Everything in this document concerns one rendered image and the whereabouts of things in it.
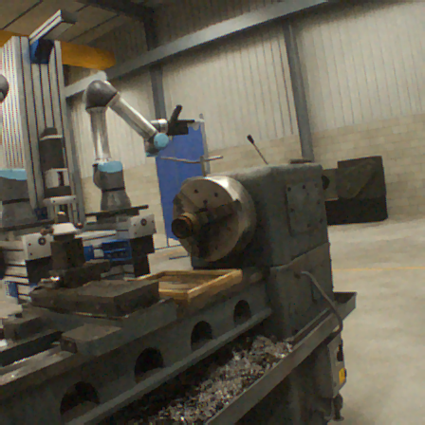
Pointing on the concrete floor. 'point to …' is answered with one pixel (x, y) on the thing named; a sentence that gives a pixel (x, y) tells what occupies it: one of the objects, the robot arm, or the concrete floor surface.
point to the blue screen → (178, 172)
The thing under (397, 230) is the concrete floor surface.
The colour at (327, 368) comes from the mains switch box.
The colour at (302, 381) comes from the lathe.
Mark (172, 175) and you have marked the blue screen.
